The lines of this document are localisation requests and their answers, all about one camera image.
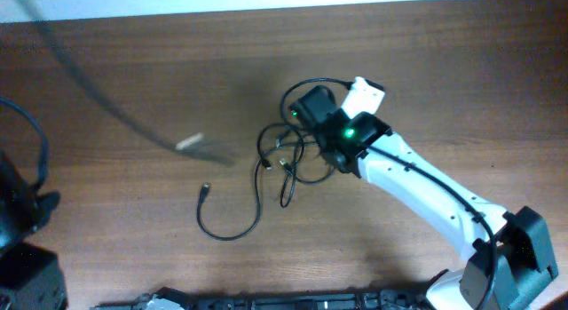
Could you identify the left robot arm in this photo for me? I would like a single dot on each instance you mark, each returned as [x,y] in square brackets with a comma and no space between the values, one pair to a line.
[31,277]

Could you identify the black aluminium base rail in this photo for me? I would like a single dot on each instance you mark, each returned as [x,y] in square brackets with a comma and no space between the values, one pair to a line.
[167,298]

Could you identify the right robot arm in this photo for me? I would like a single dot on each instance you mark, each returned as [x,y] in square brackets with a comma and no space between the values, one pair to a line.
[509,256]

